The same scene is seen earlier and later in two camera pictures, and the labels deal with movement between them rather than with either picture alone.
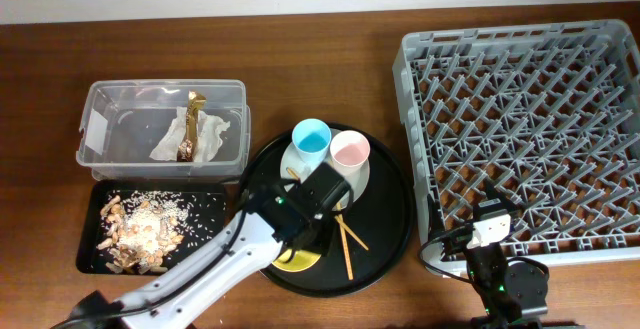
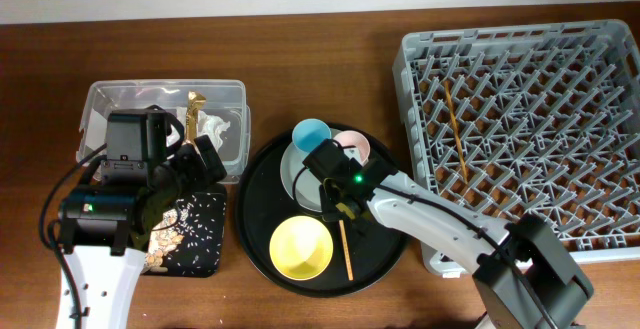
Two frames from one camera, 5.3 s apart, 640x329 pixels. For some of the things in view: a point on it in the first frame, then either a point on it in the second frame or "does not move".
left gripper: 327,234 -> 199,178
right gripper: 488,195 -> 328,207
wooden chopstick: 343,231 -> 457,131
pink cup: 350,152 does not move
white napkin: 208,136 does not move
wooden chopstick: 351,232 -> 346,249
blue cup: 311,138 does not move
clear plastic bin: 171,130 does not move
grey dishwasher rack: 545,118 does not move
